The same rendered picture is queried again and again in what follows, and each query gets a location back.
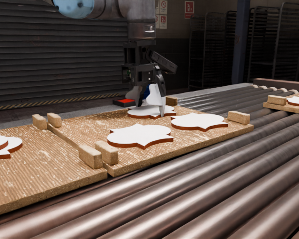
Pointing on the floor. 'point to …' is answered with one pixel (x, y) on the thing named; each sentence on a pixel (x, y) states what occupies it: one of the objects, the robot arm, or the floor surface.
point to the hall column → (240, 41)
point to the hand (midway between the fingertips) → (151, 110)
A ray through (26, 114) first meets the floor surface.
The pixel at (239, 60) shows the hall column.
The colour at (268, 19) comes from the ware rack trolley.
